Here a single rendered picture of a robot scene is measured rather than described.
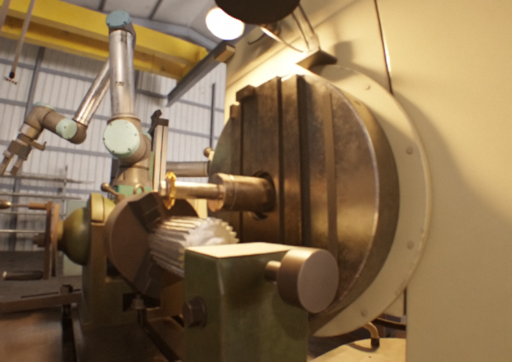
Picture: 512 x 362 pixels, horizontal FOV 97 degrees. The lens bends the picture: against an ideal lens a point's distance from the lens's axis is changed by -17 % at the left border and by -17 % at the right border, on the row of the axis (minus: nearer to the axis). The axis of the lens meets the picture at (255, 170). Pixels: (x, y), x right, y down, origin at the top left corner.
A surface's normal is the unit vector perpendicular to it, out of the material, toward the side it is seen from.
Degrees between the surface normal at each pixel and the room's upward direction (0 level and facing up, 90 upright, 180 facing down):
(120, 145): 95
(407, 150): 90
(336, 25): 90
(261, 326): 90
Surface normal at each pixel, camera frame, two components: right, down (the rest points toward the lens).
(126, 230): 0.61, -0.13
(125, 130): 0.18, -0.07
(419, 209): -0.79, -0.10
